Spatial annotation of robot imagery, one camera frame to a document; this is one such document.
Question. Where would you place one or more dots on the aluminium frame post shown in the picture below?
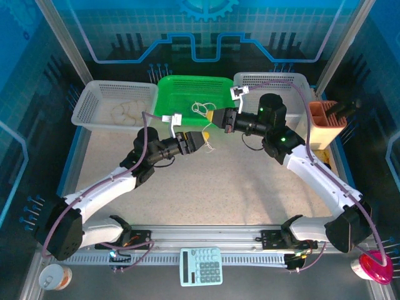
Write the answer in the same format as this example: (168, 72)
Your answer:
(342, 47)
(61, 37)

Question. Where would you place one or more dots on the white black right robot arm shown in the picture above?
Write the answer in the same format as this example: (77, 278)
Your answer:
(315, 189)

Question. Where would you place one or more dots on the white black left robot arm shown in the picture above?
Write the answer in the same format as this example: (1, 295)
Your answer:
(103, 191)

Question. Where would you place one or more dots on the green perforated plastic basket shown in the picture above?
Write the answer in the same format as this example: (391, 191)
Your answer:
(175, 90)

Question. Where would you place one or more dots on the white perforated plastic basket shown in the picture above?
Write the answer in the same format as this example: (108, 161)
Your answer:
(93, 100)
(268, 76)

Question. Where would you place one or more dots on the cup with pink lid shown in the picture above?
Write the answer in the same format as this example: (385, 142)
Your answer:
(370, 272)

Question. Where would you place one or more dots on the small black round object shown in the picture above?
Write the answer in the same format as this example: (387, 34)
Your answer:
(327, 165)

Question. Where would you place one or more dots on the black tool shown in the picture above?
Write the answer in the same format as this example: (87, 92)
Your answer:
(343, 109)

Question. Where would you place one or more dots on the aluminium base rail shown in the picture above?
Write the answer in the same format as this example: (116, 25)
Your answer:
(203, 234)

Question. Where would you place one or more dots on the light blue calculator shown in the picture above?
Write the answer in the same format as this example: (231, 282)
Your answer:
(201, 267)

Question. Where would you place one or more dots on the beige holder with brown rim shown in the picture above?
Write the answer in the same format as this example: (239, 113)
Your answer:
(325, 134)

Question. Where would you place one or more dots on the yellow patterned packet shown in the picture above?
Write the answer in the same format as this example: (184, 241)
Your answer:
(322, 154)

